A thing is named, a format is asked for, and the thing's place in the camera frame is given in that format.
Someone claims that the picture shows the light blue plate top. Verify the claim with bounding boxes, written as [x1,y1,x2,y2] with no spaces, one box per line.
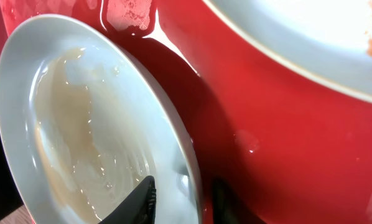
[205,0,372,103]

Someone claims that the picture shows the red serving tray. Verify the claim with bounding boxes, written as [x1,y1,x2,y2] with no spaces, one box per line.
[0,1,372,223]

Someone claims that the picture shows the light blue plate bottom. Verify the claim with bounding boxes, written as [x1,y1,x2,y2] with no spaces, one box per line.
[0,14,203,223]

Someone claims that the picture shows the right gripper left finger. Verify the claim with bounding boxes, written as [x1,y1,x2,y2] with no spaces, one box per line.
[99,175,157,224]

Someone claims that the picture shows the light blue plate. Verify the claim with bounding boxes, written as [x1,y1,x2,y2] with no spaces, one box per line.
[0,14,203,223]
[205,0,372,103]

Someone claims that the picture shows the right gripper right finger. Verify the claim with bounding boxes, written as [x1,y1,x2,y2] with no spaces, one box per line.
[212,179,266,224]

